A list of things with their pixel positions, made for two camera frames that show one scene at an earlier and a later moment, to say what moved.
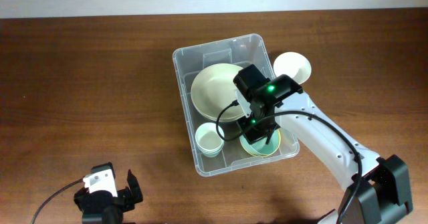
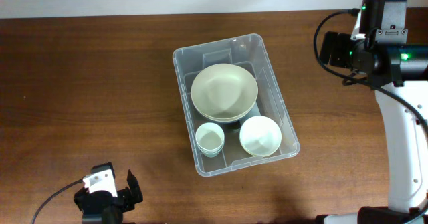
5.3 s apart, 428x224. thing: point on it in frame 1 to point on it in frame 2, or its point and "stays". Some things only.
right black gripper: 256,135 to 341,42
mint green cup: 211,154 stays
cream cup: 207,138 stays
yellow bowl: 259,148 stays
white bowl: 293,65 to 260,136
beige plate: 212,89 stays
